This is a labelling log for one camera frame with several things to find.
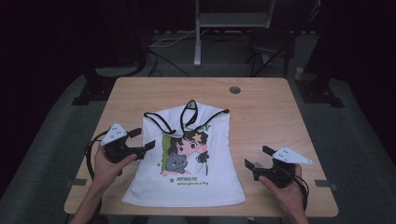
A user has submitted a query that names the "white metal stand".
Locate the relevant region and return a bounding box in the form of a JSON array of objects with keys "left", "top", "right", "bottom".
[{"left": 193, "top": 0, "right": 276, "bottom": 68}]

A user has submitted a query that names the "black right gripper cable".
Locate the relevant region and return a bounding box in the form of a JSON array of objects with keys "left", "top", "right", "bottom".
[{"left": 288, "top": 167, "right": 310, "bottom": 210}]

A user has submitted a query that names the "person's left hand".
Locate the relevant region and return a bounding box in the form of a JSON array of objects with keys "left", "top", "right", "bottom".
[{"left": 92, "top": 144, "right": 138, "bottom": 189}]

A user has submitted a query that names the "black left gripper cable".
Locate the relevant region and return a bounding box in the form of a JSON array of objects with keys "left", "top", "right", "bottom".
[{"left": 85, "top": 130, "right": 109, "bottom": 182}]

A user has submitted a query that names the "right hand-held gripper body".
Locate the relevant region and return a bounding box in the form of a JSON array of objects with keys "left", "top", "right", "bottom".
[{"left": 252, "top": 147, "right": 314, "bottom": 189}]

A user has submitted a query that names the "grey tape strip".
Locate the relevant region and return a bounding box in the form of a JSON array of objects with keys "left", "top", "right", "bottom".
[
  {"left": 64, "top": 178, "right": 89, "bottom": 189},
  {"left": 314, "top": 179, "right": 339, "bottom": 191}
]

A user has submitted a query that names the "person's right hand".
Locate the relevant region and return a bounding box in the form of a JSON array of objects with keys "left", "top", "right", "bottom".
[{"left": 258, "top": 163, "right": 308, "bottom": 217}]

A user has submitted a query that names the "black chair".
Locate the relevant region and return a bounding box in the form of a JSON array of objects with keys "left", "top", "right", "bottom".
[{"left": 246, "top": 28, "right": 297, "bottom": 78}]

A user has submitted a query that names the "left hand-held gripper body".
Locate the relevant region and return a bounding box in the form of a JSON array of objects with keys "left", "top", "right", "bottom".
[{"left": 100, "top": 121, "right": 148, "bottom": 164}]

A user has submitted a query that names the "white floor cable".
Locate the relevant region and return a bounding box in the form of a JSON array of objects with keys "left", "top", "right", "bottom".
[{"left": 148, "top": 27, "right": 210, "bottom": 49}]

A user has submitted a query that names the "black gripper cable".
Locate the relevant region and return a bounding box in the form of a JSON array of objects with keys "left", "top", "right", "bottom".
[
  {"left": 288, "top": 167, "right": 310, "bottom": 210},
  {"left": 85, "top": 130, "right": 109, "bottom": 182}
]

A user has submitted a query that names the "black floor cable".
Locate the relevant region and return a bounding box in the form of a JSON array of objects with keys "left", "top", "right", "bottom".
[{"left": 146, "top": 49, "right": 191, "bottom": 77}]

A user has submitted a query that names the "black stand base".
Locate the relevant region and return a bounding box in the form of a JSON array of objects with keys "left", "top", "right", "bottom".
[
  {"left": 71, "top": 66, "right": 117, "bottom": 106},
  {"left": 295, "top": 74, "right": 346, "bottom": 108}
]

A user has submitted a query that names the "white printed tank top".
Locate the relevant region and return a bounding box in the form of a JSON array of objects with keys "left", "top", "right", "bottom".
[{"left": 121, "top": 99, "right": 247, "bottom": 208}]

